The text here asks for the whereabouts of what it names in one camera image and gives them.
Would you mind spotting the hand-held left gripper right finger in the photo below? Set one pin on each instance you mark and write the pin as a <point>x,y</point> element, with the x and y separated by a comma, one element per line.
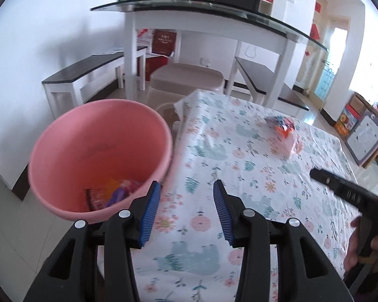
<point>223,214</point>

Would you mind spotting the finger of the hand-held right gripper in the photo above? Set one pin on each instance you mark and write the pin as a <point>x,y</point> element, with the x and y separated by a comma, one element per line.
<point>337,187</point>

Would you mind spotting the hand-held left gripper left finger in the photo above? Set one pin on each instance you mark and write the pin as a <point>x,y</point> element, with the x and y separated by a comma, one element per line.
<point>149,214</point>

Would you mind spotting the clear red snack wrapper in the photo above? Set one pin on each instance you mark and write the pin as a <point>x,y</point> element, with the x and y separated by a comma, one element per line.
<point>131,186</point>

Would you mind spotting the purple plastic bag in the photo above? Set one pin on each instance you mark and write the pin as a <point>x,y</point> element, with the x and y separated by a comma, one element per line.
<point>118,195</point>

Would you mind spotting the red snack packet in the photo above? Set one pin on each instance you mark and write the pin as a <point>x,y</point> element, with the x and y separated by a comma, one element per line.
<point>96,199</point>

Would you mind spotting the pink plastic basin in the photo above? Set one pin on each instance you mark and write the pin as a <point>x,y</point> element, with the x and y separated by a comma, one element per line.
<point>97,138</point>

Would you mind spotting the person's right hand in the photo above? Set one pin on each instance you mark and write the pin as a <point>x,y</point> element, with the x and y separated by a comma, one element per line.
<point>352,245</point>

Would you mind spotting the floral printed tablecloth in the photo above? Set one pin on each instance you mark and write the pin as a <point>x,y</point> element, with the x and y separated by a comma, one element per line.
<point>255,179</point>

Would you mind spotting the grey children's drawing board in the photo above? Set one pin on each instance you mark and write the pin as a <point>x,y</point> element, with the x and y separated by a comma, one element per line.
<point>365,135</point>

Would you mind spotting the clear plastic snack wrapper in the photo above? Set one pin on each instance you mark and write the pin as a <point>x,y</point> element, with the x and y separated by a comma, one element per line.
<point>292,147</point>

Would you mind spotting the colourful toy box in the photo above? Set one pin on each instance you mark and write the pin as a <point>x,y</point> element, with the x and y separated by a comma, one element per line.
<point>348,116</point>

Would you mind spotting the orange wrapper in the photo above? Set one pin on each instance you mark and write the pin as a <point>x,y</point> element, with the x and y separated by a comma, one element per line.
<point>285,133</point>

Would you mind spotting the blue crinkled wrapper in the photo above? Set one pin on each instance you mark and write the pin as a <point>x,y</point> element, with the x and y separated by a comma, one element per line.
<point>278,122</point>

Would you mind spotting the white plastic stool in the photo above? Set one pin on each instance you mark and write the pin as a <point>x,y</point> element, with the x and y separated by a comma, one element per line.
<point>170,113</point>

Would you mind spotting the dark-top white bench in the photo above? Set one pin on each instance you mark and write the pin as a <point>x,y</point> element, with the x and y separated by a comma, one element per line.
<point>82,66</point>
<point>255,72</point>

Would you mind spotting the beige plastic stool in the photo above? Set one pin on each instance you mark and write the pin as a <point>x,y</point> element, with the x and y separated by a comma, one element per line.
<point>186,75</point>

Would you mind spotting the red box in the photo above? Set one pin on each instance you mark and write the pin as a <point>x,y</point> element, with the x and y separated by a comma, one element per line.
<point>156,67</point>

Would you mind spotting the white paper sheet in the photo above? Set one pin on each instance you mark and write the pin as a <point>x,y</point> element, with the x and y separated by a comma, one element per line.
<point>113,50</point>

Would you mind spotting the red and white gift bag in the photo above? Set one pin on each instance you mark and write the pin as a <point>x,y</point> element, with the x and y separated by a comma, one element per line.
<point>144,39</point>

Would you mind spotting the white glass-top table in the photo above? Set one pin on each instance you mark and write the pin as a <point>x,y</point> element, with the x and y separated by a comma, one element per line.
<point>208,22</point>

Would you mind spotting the white wall socket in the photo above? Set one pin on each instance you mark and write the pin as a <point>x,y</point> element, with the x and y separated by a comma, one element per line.
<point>205,61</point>

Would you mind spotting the red wall decoration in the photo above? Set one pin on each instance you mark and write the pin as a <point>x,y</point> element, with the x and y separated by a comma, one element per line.
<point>315,30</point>

